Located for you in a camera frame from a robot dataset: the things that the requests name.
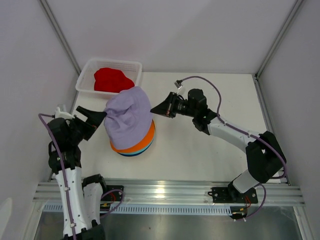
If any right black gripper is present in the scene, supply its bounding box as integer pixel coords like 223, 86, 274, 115
150, 92, 197, 119

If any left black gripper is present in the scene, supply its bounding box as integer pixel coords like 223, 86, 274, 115
67, 106, 106, 145

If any lavender bucket hat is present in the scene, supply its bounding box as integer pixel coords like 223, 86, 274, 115
103, 86, 153, 150

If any orange bucket hat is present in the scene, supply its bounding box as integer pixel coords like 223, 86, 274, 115
109, 120, 156, 156

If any dark blue bucket hat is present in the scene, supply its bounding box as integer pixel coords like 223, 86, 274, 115
118, 140, 153, 157

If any teal bucket hat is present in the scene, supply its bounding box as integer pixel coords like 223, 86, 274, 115
113, 136, 155, 156

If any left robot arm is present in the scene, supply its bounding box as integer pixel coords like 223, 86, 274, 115
44, 106, 108, 240

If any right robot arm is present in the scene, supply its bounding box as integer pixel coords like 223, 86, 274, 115
150, 89, 287, 202

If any red bucket hat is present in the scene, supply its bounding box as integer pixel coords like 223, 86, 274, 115
93, 67, 135, 93

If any white plastic bin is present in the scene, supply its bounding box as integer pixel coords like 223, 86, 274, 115
75, 57, 143, 98

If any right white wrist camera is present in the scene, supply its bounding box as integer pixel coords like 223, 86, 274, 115
174, 80, 186, 96

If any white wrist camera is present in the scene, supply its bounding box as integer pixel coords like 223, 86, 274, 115
174, 80, 186, 96
54, 104, 75, 120

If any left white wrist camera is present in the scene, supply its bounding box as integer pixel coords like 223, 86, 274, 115
54, 104, 75, 120

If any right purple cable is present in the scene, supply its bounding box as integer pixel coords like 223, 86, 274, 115
181, 75, 288, 180

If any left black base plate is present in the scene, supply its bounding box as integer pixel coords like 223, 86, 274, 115
101, 185, 124, 202

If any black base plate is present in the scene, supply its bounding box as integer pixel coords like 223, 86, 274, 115
101, 185, 124, 202
207, 186, 258, 204

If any aluminium mounting rail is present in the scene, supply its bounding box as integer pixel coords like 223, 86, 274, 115
33, 176, 306, 206

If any white slotted cable duct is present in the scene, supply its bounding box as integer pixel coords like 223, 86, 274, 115
43, 203, 232, 216

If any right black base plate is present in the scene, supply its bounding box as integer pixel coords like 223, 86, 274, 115
207, 186, 258, 204

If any left aluminium frame post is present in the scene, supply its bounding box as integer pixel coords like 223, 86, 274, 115
38, 0, 82, 76

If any aluminium frame post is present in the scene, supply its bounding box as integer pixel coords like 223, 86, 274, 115
38, 0, 82, 76
254, 0, 306, 81

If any right aluminium table rail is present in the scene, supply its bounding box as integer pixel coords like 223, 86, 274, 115
252, 74, 291, 186

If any right aluminium frame post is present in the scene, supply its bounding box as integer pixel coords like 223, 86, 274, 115
254, 0, 306, 81

